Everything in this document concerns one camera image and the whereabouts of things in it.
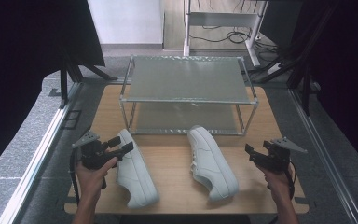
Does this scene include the black floor cables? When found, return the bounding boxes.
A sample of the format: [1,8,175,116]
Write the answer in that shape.
[188,23,282,54]

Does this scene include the white power strip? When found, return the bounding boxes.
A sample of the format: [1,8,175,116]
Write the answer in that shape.
[266,62,283,76]

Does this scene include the black metal stand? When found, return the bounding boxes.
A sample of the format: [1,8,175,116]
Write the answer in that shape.
[251,0,325,117]
[57,50,119,108]

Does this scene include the person's left hand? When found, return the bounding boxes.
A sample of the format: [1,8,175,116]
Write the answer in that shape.
[75,156,119,203]

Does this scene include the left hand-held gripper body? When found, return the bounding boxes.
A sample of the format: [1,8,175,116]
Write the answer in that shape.
[71,130,120,171]

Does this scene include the person's right hand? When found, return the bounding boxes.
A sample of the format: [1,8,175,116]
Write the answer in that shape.
[255,163,295,203]

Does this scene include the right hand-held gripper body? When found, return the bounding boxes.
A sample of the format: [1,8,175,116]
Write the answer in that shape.
[254,136,309,173]

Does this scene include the aluminium rail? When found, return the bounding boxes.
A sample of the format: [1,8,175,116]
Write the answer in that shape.
[0,81,84,224]
[287,88,358,224]

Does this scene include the white desk frame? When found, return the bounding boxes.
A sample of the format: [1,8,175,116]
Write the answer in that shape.
[182,0,269,68]

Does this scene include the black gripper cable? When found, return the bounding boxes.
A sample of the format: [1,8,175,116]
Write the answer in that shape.
[69,147,82,207]
[286,161,296,201]

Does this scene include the metal two-tier shoe rack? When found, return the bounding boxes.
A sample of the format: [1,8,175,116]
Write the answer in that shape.
[118,55,259,137]

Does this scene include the black curtain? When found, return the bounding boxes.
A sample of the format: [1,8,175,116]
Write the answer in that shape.
[292,0,358,171]
[0,0,106,182]

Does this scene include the white sneaker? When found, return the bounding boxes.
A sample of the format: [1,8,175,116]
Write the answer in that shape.
[115,128,160,210]
[186,125,241,203]

